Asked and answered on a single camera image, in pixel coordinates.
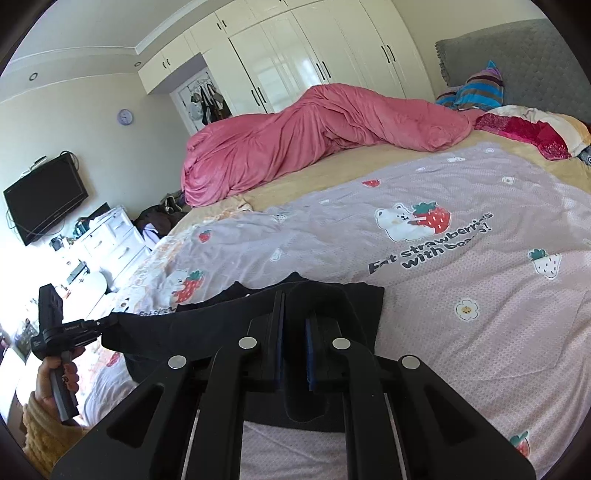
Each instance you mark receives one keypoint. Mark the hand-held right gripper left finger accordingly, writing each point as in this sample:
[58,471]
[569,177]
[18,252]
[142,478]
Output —
[278,350]

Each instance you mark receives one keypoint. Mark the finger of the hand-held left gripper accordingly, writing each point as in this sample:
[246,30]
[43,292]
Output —
[106,323]

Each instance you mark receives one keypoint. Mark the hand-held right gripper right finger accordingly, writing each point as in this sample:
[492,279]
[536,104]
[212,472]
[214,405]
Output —
[310,350]

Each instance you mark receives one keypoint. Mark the black long-sleeve sweater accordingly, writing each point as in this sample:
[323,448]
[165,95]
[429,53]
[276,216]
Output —
[323,295]

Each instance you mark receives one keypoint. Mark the pile of dark clothes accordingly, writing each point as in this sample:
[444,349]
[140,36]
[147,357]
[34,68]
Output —
[157,219]

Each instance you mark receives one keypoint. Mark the hanging dark clothes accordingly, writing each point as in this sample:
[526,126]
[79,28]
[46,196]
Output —
[212,101]

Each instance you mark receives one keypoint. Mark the person's left hand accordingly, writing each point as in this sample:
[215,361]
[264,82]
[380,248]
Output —
[44,383]

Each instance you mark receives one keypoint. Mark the white drawer cabinet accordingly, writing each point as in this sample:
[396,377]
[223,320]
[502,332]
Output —
[115,240]

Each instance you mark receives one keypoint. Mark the black television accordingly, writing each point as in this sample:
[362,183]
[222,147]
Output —
[46,198]

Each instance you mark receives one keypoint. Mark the strawberry printed bed sheet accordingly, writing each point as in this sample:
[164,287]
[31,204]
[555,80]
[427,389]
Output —
[461,323]

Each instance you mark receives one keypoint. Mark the pink duvet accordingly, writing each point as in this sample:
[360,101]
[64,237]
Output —
[277,138]

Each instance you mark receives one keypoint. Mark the white wardrobe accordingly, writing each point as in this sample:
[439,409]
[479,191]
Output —
[286,55]

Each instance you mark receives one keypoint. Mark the red and cream pillow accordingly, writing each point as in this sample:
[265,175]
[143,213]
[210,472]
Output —
[531,129]

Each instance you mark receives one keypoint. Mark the blue striped cloth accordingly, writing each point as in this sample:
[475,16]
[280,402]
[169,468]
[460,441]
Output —
[480,87]

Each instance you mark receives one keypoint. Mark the blue grey patterned pillow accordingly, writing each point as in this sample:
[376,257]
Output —
[586,156]

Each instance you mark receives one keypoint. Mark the grey quilted headboard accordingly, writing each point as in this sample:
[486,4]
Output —
[531,60]

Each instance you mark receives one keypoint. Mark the round wall clock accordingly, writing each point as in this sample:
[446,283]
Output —
[126,117]

